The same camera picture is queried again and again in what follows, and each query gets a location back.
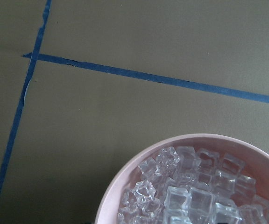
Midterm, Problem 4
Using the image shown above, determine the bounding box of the clear ice cubes pile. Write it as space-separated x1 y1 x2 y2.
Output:
117 146 269 224

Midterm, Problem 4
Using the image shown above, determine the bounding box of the pink bowl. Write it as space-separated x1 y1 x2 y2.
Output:
95 133 269 224

